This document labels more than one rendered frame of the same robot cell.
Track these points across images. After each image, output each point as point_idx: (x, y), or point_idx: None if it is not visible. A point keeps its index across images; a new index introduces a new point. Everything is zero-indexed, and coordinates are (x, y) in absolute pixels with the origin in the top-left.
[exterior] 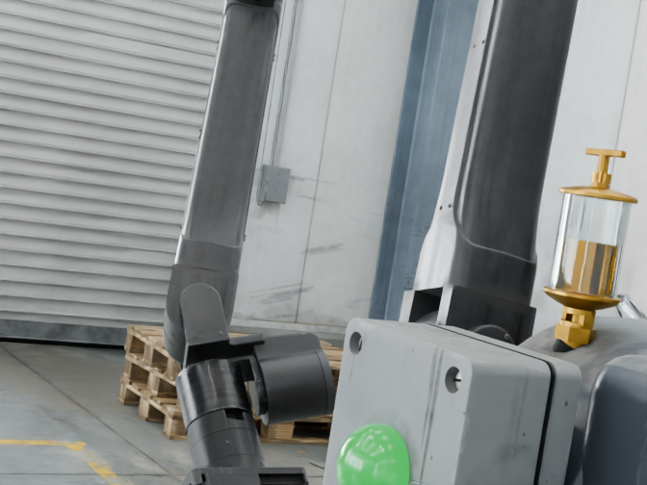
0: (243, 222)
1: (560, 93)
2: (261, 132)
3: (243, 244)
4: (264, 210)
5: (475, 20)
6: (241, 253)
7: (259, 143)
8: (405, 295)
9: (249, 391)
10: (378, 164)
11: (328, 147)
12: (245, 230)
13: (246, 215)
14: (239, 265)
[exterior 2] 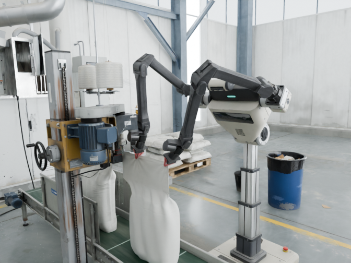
0: (183, 124)
1: (137, 100)
2: (186, 109)
3: (182, 127)
4: None
5: (146, 93)
6: (181, 128)
7: (186, 111)
8: (149, 121)
9: (176, 148)
10: None
11: None
12: (183, 126)
13: (183, 123)
14: (180, 130)
